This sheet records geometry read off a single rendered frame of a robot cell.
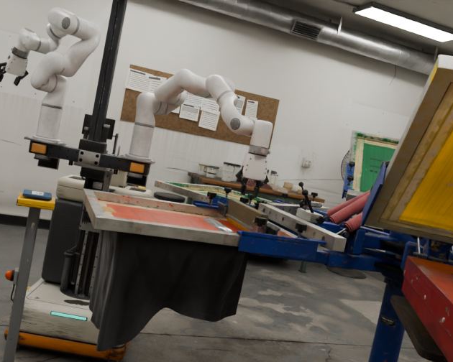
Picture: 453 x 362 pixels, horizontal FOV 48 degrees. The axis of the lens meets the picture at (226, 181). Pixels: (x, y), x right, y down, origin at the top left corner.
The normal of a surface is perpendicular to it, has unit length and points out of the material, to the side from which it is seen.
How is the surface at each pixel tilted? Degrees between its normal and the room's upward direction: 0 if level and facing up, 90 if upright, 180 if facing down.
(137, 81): 88
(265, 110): 90
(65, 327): 90
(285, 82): 90
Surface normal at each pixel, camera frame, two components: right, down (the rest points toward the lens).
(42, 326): 0.04, 0.08
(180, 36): 0.33, 0.14
